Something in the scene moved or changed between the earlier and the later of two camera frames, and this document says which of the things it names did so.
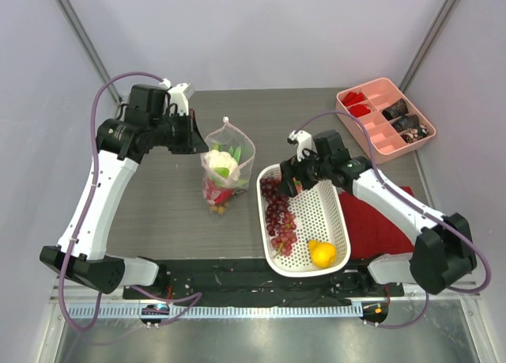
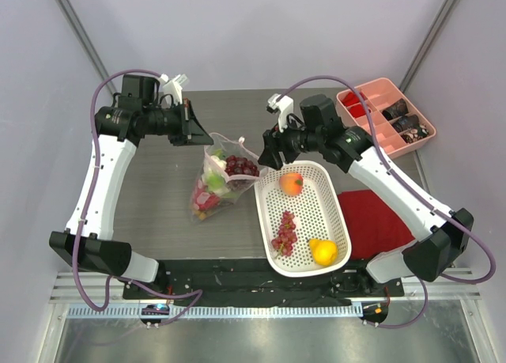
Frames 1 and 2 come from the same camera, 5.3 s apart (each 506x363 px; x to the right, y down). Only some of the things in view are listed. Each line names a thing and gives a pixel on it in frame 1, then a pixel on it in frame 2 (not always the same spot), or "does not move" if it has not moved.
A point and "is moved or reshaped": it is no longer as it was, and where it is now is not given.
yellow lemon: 322,254 does not move
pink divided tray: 391,120 does not move
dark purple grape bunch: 276,203 -> 240,172
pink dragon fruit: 216,193 -> 203,198
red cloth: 371,234 does not move
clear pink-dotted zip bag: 226,160 is moved or reshaped
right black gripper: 296,175 -> 274,145
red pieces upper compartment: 350,98 does not move
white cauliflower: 224,164 -> 214,178
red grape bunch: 287,235 does not move
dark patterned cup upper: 399,109 does not move
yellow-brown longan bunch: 220,209 -> 202,214
